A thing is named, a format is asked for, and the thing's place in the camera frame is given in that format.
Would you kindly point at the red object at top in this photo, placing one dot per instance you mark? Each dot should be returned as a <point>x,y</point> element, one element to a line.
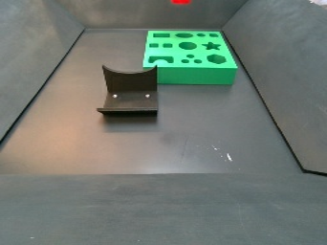
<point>181,2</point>

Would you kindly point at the green shape sorter block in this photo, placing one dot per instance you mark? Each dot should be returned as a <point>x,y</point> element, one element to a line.
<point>190,57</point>

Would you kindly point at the black curved holder stand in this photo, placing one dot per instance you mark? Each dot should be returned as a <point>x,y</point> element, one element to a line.
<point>131,92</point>

